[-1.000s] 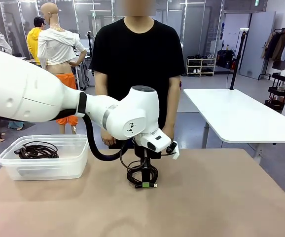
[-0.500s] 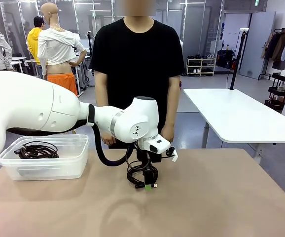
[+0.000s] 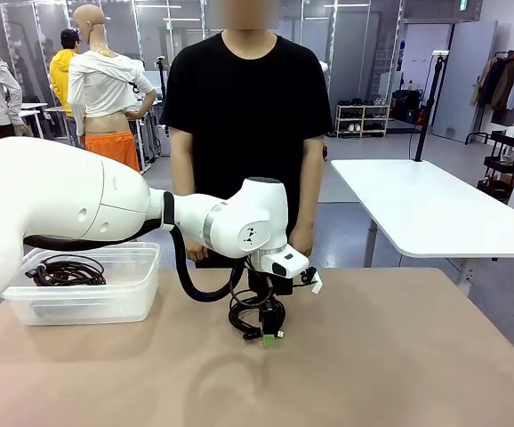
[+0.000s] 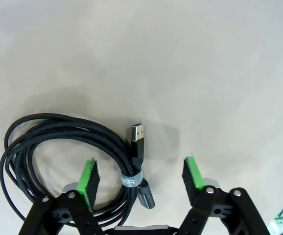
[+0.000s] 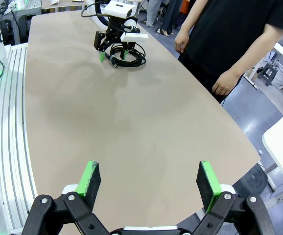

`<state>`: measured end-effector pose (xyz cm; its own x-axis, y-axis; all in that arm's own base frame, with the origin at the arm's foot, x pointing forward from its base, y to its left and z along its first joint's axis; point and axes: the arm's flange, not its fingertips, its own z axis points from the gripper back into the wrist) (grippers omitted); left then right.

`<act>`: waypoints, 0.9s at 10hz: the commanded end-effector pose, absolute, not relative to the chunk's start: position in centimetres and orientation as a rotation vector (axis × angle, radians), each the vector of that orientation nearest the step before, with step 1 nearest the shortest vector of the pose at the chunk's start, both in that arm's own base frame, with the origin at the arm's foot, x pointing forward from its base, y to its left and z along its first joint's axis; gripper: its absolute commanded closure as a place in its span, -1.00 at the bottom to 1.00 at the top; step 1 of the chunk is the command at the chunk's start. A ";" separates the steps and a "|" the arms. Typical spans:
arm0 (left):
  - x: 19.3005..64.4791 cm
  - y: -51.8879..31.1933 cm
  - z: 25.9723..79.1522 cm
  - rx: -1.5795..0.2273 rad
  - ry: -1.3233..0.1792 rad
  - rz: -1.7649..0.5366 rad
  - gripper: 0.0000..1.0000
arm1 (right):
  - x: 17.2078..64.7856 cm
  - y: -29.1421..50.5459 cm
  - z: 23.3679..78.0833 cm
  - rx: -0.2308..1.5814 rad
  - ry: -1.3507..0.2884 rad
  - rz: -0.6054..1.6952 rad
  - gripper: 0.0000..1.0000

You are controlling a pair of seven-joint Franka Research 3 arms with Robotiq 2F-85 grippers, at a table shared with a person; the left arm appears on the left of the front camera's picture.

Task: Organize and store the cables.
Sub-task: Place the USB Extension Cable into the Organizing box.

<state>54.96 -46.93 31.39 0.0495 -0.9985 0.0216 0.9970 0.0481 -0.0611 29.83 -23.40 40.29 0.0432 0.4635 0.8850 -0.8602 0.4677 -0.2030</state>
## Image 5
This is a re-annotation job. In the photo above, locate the person's right forearm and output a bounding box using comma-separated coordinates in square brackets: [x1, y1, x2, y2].
[178, 3, 207, 37]

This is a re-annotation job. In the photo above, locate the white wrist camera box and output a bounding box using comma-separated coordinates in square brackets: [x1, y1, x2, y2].
[104, 0, 137, 19]

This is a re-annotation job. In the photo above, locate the person's right hand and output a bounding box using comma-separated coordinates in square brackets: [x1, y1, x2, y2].
[174, 30, 190, 53]

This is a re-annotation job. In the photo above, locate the person's left forearm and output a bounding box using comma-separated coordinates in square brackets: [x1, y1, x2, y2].
[227, 45, 263, 79]

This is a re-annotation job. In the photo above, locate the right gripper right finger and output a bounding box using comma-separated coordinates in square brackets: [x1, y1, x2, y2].
[191, 160, 277, 235]

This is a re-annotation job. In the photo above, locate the black round floor base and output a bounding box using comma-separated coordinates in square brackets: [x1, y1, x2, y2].
[234, 163, 270, 199]

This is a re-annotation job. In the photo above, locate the black USB cable coil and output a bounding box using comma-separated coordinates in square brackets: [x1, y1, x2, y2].
[109, 43, 147, 70]

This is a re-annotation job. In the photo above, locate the black corrugated cable hose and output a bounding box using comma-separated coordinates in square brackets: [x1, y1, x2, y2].
[94, 0, 111, 25]

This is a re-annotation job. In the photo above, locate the white background desk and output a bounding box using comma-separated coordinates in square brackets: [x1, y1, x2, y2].
[243, 42, 283, 90]

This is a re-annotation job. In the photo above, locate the person in black t-shirt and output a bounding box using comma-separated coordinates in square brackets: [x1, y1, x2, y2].
[178, 0, 283, 106]

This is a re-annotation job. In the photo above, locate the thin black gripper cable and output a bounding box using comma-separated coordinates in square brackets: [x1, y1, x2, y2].
[80, 1, 103, 18]

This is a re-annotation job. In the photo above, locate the person's left hand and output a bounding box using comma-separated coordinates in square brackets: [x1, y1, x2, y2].
[212, 70, 243, 96]

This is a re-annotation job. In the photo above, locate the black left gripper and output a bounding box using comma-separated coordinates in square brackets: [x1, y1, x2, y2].
[94, 16, 141, 62]

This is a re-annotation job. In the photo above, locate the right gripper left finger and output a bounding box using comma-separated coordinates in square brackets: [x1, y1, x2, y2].
[21, 160, 111, 235]

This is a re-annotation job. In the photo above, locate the grey stool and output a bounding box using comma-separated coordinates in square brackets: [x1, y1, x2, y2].
[256, 62, 279, 87]

